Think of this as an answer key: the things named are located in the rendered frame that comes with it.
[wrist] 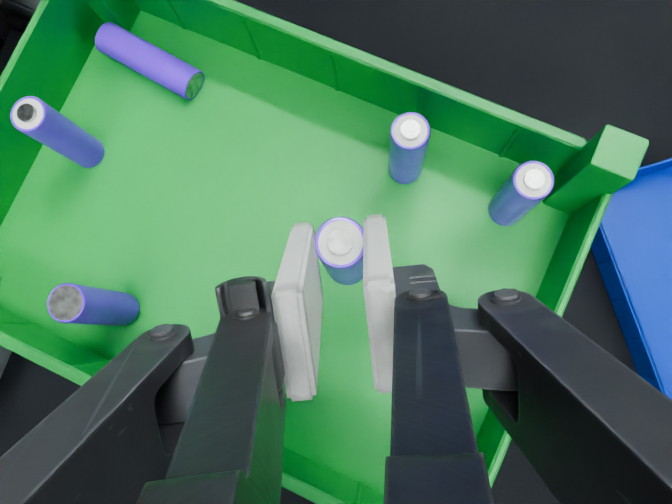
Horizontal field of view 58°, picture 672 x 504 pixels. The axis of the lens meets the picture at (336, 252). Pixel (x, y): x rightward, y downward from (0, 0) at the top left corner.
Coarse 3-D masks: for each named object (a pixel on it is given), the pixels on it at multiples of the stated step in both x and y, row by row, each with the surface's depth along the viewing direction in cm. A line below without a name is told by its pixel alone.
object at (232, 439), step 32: (224, 288) 14; (256, 288) 14; (224, 320) 14; (256, 320) 14; (224, 352) 12; (256, 352) 12; (224, 384) 11; (256, 384) 11; (192, 416) 10; (224, 416) 10; (256, 416) 10; (192, 448) 9; (224, 448) 9; (256, 448) 9; (160, 480) 8; (192, 480) 8; (224, 480) 8; (256, 480) 9
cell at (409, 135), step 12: (396, 120) 28; (408, 120) 28; (420, 120) 28; (396, 132) 28; (408, 132) 27; (420, 132) 28; (396, 144) 28; (408, 144) 28; (420, 144) 28; (396, 156) 29; (408, 156) 29; (420, 156) 29; (396, 168) 31; (408, 168) 30; (420, 168) 32; (396, 180) 33; (408, 180) 33
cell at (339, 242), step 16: (336, 224) 21; (352, 224) 21; (320, 240) 21; (336, 240) 21; (352, 240) 21; (320, 256) 21; (336, 256) 21; (352, 256) 21; (336, 272) 22; (352, 272) 22
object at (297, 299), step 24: (288, 240) 19; (312, 240) 20; (288, 264) 17; (312, 264) 19; (288, 288) 15; (312, 288) 18; (288, 312) 15; (312, 312) 17; (288, 336) 15; (312, 336) 16; (288, 360) 15; (312, 360) 15; (288, 384) 15; (312, 384) 15
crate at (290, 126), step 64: (64, 0) 32; (128, 0) 35; (192, 0) 32; (64, 64) 35; (192, 64) 36; (256, 64) 35; (320, 64) 32; (384, 64) 29; (0, 128) 32; (128, 128) 35; (192, 128) 35; (256, 128) 35; (320, 128) 35; (384, 128) 34; (448, 128) 33; (512, 128) 29; (0, 192) 34; (64, 192) 35; (128, 192) 35; (192, 192) 35; (256, 192) 34; (320, 192) 34; (384, 192) 34; (448, 192) 33; (576, 192) 29; (0, 256) 35; (64, 256) 35; (128, 256) 34; (192, 256) 34; (256, 256) 34; (448, 256) 33; (512, 256) 33; (576, 256) 28; (0, 320) 31; (192, 320) 34; (320, 384) 32; (320, 448) 32; (384, 448) 32
